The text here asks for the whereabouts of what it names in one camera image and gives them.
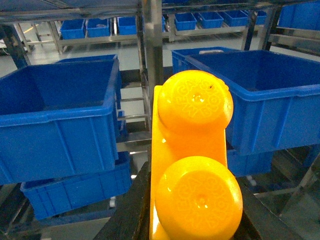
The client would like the yellow toy building block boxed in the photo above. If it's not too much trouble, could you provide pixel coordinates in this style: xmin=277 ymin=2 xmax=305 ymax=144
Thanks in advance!
xmin=149 ymin=70 xmax=243 ymax=240

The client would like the blue bin left lower shelf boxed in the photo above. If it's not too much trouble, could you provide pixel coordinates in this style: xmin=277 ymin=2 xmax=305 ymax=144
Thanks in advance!
xmin=20 ymin=151 xmax=132 ymax=220

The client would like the steel rack upright post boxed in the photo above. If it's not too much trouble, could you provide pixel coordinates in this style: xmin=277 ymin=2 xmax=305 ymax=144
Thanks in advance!
xmin=142 ymin=0 xmax=164 ymax=120

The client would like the blue bin left upper shelf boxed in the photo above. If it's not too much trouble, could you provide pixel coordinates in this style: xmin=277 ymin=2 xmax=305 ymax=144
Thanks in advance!
xmin=0 ymin=59 xmax=119 ymax=185

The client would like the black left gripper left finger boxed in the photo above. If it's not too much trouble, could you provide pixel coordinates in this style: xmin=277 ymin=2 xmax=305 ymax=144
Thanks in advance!
xmin=94 ymin=161 xmax=151 ymax=240

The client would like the blue bin shelf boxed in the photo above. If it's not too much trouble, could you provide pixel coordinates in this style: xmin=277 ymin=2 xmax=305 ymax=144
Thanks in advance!
xmin=186 ymin=50 xmax=320 ymax=155
xmin=0 ymin=59 xmax=119 ymax=185
xmin=20 ymin=151 xmax=132 ymax=220

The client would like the blue bin right upper shelf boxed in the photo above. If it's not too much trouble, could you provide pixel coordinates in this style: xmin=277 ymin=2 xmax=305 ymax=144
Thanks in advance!
xmin=186 ymin=50 xmax=320 ymax=155

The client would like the blue bin behind right bin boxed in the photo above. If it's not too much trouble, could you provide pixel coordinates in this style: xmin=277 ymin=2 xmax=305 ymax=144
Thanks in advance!
xmin=171 ymin=46 xmax=241 ymax=75

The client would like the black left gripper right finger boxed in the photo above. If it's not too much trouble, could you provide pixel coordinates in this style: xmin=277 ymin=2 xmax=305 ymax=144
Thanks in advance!
xmin=233 ymin=183 xmax=302 ymax=240

